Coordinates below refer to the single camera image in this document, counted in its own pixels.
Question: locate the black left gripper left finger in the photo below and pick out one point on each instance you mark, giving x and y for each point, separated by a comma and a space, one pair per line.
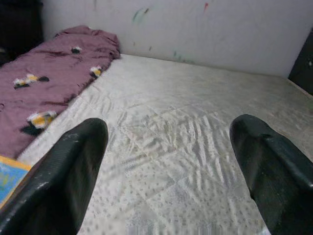
61, 183

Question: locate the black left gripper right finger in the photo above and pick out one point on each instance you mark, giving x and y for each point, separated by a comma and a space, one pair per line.
281, 183

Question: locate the blue yellow children's book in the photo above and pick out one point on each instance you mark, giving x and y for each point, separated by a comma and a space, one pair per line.
9, 176

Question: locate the purple cartoon print blanket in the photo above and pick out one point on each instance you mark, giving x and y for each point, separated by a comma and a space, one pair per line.
53, 63

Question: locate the black tufted studded headboard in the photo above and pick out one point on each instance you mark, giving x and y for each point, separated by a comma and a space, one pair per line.
303, 63

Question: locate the white quilted mattress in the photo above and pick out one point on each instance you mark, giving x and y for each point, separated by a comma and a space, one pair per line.
183, 98

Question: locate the dark wardrobe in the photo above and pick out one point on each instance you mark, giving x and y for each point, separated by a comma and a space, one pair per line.
19, 27

